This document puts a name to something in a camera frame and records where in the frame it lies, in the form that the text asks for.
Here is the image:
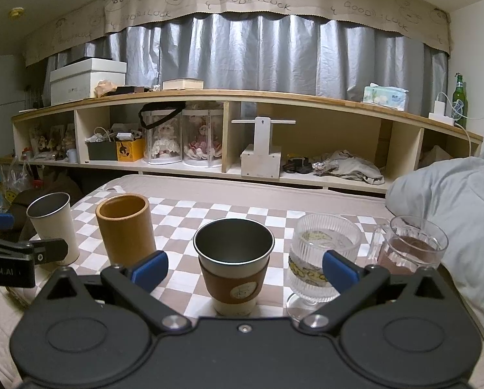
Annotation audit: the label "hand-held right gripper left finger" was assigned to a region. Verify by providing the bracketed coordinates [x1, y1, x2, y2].
[43, 250, 187, 335]

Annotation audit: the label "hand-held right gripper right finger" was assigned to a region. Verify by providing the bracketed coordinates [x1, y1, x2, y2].
[298, 250, 448, 332]

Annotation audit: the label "steel cup with brown sleeve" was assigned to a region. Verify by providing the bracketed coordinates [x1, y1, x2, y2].
[193, 218, 276, 317]

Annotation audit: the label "white metal cup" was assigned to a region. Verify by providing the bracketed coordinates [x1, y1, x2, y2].
[26, 192, 81, 266]

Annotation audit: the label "brown cylindrical cup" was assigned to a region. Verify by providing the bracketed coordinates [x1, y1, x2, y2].
[95, 194, 158, 270]

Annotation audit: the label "ribbed glass goblet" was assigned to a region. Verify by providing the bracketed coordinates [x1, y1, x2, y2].
[286, 213, 363, 322]

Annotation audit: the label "clear plastic bag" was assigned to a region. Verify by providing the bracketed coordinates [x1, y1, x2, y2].
[0, 162, 34, 211]

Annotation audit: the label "ribbed glass mug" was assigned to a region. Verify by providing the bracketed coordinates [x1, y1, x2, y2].
[369, 215, 449, 277]

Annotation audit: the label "group of small figurines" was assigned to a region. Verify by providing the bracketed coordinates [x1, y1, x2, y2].
[28, 124, 77, 160]

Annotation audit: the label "grey crumpled cloth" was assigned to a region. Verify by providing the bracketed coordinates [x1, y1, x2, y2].
[313, 150, 385, 185]

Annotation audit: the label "dark green box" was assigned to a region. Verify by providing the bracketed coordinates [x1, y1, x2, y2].
[87, 140, 118, 161]

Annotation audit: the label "dark sandals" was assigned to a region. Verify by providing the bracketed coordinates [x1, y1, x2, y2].
[282, 155, 315, 175]

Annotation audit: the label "yellow box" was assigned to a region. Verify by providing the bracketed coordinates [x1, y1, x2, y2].
[116, 138, 146, 163]

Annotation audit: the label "grey duvet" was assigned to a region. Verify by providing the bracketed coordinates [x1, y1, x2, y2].
[386, 144, 484, 377]

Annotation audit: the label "white wooden stand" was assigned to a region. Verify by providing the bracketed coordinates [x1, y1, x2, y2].
[231, 116, 297, 180]

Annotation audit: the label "large white box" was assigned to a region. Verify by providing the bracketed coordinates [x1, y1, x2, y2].
[50, 57, 128, 105]

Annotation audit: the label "long wooden shelf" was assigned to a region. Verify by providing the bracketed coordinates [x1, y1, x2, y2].
[11, 89, 484, 194]

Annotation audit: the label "crumpled beige paper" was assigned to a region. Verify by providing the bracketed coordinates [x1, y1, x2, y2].
[94, 79, 122, 98]

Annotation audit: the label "tissue pack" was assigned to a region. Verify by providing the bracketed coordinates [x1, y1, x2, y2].
[363, 83, 410, 112]

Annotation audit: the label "white power strip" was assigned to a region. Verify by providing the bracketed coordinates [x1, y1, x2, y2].
[429, 112, 462, 127]

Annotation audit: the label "flat cream box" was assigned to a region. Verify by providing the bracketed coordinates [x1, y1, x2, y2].
[162, 77, 205, 90]

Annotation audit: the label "flat black box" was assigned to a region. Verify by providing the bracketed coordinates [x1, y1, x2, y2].
[66, 44, 114, 66]

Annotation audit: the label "green glass bottle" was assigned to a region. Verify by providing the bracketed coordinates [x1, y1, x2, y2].
[452, 74, 469, 129]

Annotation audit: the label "grey curtain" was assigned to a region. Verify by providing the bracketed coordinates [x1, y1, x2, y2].
[43, 10, 449, 119]

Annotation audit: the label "doll in clear handled case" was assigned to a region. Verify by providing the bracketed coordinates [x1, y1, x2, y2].
[139, 101, 186, 165]

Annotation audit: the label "white cable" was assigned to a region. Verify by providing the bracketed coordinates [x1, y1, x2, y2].
[436, 91, 484, 159]

